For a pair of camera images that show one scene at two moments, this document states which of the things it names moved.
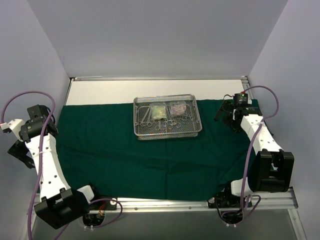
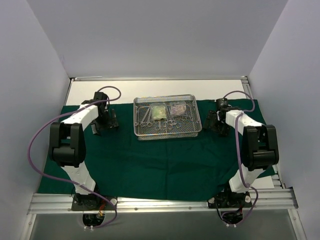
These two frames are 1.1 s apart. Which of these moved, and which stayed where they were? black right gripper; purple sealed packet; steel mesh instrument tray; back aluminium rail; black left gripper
Moved: black right gripper; black left gripper
Stayed: steel mesh instrument tray; purple sealed packet; back aluminium rail
